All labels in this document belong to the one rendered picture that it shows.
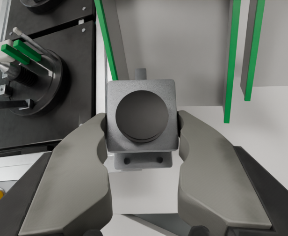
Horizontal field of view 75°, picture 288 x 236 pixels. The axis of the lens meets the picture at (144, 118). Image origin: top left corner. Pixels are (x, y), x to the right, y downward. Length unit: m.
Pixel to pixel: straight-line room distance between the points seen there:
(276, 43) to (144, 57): 0.15
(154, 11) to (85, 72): 0.19
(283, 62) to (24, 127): 0.42
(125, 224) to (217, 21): 0.37
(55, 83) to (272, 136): 0.40
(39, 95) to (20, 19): 0.25
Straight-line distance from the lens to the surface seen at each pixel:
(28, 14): 0.58
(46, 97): 0.38
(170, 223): 1.30
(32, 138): 0.41
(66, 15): 0.49
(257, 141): 0.40
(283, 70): 0.28
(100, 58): 0.39
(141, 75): 0.17
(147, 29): 0.25
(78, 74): 0.39
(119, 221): 0.43
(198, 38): 0.24
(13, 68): 0.40
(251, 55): 0.23
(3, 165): 0.47
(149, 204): 0.40
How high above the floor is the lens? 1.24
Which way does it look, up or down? 67 degrees down
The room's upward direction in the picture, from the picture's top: 49 degrees counter-clockwise
